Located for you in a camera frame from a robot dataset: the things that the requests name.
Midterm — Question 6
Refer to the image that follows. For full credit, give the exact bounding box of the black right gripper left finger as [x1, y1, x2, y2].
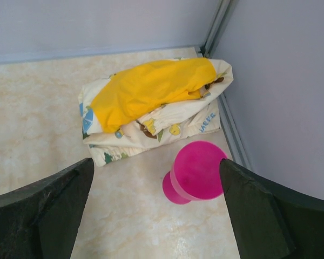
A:
[0, 158, 94, 258]

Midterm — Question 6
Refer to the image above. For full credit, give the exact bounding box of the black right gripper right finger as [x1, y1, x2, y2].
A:
[220, 159, 324, 258]

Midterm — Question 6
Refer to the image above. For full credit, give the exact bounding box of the pink plastic wine glass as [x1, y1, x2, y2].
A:
[162, 141, 227, 205]

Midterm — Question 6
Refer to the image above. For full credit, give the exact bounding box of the yellow patterned folded cloth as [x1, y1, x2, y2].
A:
[78, 58, 233, 167]

